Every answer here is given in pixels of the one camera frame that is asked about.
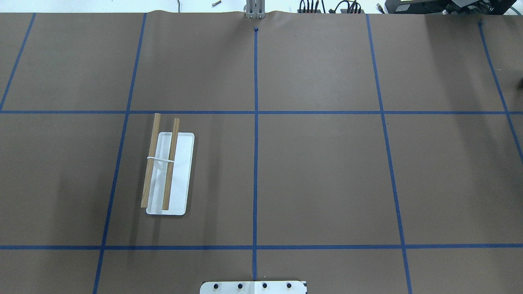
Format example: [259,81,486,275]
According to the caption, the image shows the lower wooden rack dowel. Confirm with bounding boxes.
[162,118,180,210]

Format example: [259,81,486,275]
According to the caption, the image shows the wooden rack dowel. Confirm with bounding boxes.
[141,113,161,208]
[162,118,180,210]

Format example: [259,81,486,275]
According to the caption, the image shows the upper wooden rack dowel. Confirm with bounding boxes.
[141,113,161,208]

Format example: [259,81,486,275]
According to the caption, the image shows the black laptop computer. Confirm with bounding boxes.
[384,0,516,15]

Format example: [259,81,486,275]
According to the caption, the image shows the aluminium frame post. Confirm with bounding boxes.
[245,0,266,19]

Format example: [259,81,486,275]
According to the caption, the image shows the white central pedestal column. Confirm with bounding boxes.
[199,281,308,294]

